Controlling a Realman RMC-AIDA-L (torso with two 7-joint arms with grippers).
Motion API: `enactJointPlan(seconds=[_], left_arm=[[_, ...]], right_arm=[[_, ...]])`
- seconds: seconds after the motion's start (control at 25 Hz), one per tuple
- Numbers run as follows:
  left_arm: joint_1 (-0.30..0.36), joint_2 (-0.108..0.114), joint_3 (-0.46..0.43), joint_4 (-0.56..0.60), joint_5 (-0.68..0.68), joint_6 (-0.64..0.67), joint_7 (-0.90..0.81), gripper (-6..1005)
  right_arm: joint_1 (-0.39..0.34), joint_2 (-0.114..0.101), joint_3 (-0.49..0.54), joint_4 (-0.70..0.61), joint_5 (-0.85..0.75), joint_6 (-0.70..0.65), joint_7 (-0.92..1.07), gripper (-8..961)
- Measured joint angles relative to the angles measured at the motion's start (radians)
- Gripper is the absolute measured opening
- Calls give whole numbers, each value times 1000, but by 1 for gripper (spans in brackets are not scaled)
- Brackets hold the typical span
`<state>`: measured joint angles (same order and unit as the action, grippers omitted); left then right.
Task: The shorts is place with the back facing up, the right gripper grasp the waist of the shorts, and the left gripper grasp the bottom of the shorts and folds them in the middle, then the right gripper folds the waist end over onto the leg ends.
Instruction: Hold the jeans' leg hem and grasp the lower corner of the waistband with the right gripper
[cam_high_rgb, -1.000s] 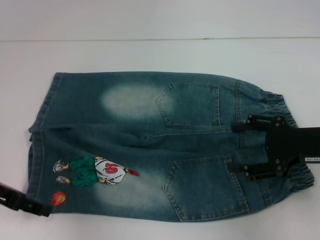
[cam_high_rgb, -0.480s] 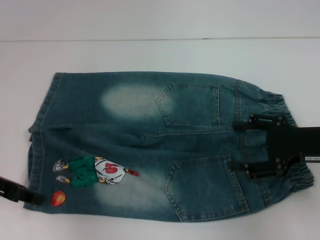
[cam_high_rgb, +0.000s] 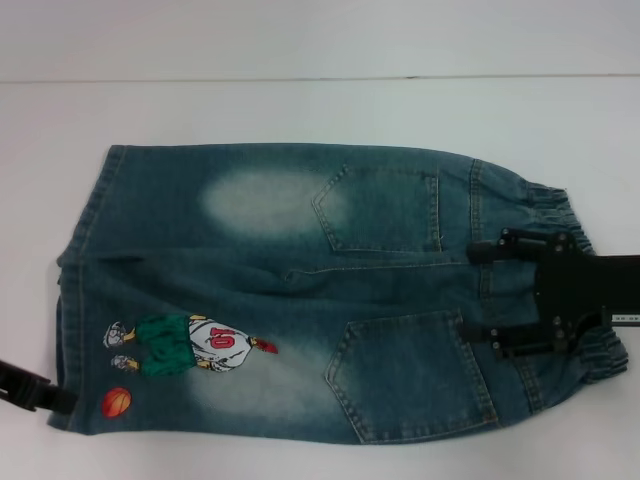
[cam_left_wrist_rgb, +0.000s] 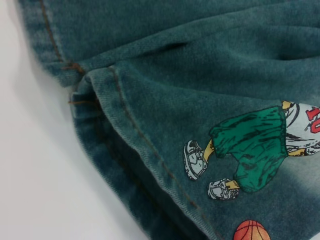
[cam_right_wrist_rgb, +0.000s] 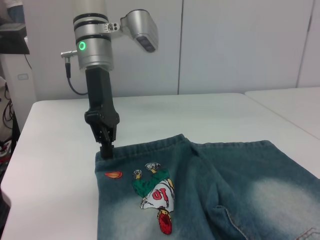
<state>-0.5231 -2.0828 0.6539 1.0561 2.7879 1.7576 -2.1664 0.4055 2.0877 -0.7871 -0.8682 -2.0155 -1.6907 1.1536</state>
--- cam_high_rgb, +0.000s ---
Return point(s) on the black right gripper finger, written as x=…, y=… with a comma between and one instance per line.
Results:
x=525, y=340
x=520, y=247

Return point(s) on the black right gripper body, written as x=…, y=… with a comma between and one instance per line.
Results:
x=575, y=290

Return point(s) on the labelled right wrist camera mount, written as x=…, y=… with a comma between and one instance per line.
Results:
x=625, y=318

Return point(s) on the blue denim shorts with embroidery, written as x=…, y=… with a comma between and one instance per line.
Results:
x=280, y=300

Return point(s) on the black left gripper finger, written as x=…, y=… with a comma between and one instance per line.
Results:
x=55, y=397

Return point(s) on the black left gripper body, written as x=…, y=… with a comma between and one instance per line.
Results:
x=15, y=382

